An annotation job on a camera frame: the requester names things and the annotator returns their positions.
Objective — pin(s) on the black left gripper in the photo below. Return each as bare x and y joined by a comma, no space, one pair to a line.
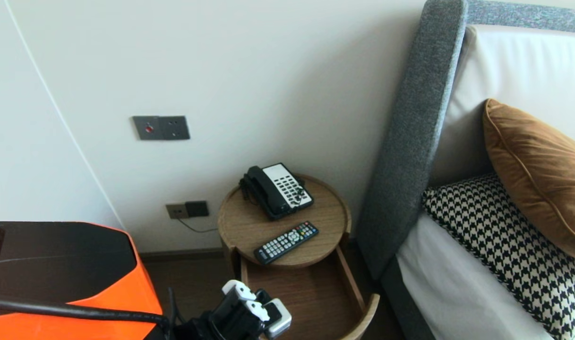
193,333

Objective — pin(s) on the black remote control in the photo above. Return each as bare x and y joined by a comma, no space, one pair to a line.
287,243

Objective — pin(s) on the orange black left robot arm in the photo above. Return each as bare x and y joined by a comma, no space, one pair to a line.
55,269

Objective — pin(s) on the brown skirting board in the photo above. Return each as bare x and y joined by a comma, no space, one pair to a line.
183,254

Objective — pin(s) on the dark grey power socket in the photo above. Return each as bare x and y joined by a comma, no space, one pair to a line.
197,208

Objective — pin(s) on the black telephone handset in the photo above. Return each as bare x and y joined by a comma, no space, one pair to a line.
267,188

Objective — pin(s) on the black and white telephone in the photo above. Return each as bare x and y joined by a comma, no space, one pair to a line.
287,184

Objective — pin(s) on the white bed sheet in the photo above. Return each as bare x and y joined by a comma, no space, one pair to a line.
448,293

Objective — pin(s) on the black white houndstooth pillow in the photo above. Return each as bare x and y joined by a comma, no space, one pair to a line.
504,245

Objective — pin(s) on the brown velvet pillow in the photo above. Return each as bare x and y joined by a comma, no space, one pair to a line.
537,179

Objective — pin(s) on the white padded headboard cushion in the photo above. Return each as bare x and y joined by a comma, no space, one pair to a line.
514,71

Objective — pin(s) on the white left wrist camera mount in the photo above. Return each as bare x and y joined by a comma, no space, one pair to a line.
240,289

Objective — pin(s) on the wall power outlet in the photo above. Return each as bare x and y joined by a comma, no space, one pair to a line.
176,210

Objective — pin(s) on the grey wall outlet plate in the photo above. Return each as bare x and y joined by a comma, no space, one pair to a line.
175,127

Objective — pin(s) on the grey switch plate red button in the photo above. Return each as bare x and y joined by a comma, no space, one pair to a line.
149,128

